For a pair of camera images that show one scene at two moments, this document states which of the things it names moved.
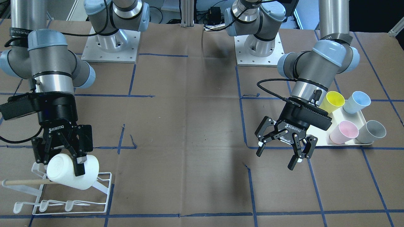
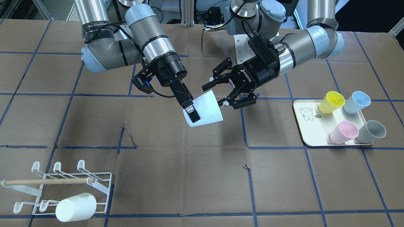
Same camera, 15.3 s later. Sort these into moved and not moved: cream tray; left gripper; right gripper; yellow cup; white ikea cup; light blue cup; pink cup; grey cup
Moved: white ikea cup; left gripper; right gripper
Not moved: pink cup; yellow cup; light blue cup; cream tray; grey cup
